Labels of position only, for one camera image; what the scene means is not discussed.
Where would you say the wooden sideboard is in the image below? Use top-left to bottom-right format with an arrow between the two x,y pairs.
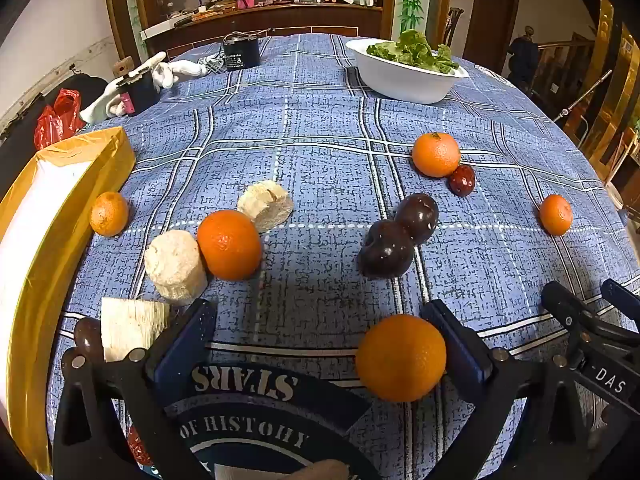
102,0 -> 401,63

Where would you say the wooden door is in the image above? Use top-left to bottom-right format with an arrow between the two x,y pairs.
462,0 -> 521,68

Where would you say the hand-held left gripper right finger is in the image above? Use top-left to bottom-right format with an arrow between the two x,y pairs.
421,299 -> 603,480

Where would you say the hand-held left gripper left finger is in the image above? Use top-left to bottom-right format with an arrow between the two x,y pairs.
52,299 -> 218,480

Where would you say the wooden chair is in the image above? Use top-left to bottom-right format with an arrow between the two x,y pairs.
442,7 -> 466,48

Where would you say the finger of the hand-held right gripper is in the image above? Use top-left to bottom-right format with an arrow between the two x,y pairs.
542,281 -> 640,359
601,278 -> 640,311

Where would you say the white bowl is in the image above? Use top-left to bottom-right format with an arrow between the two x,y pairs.
345,38 -> 470,105

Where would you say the black cloth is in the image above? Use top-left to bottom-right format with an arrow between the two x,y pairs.
0,72 -> 108,201

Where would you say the dark purple plum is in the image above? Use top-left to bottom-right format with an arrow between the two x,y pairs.
74,317 -> 106,363
395,193 -> 440,246
358,220 -> 416,279

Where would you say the small tangerine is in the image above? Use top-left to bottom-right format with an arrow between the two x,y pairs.
539,194 -> 574,237
90,191 -> 129,238

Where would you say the metal rod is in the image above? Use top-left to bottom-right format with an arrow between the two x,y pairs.
552,70 -> 613,122

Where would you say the large orange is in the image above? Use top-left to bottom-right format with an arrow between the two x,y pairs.
196,210 -> 263,281
412,132 -> 461,178
355,314 -> 447,403

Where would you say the blue plaid tablecloth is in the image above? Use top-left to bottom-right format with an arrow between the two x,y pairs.
47,33 -> 640,480

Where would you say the yellow-rimmed white tray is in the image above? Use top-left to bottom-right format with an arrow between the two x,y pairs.
0,126 -> 137,476

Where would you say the green lettuce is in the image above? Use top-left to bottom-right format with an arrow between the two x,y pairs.
366,29 -> 460,73

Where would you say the red plastic bag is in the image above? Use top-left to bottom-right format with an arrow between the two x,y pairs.
33,88 -> 86,151

